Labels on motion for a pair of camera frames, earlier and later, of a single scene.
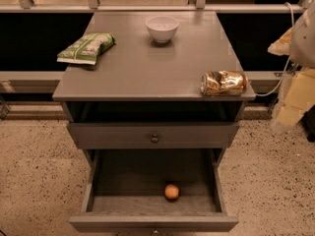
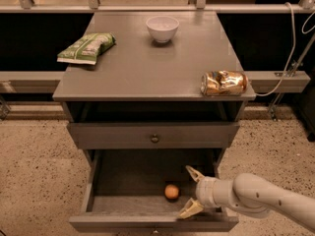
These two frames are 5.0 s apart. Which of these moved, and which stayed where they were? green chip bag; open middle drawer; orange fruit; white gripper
Moved: white gripper
Stayed: green chip bag; open middle drawer; orange fruit
